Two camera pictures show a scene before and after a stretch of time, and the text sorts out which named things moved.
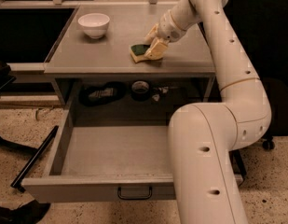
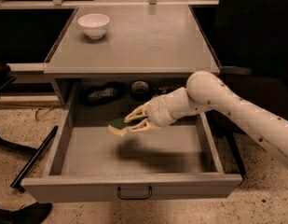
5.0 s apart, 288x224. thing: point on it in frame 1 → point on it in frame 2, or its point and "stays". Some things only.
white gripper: (167, 29) → (157, 112)
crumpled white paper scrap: (163, 89) stays
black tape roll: (140, 91) stays
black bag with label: (107, 92) stays
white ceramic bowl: (94, 24) stays
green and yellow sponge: (137, 51) → (120, 127)
